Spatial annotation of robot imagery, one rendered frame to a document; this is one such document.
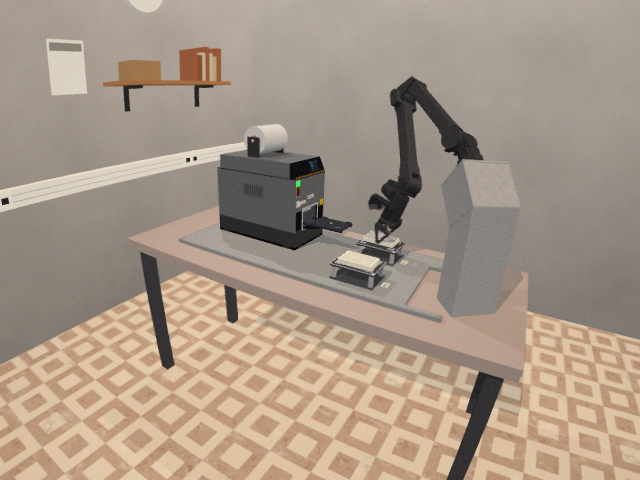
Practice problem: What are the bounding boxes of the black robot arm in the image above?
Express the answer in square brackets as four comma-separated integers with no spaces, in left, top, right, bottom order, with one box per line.
[368,76,484,221]

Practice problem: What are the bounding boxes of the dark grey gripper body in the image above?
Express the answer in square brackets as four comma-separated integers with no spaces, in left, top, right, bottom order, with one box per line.
[375,204,404,231]

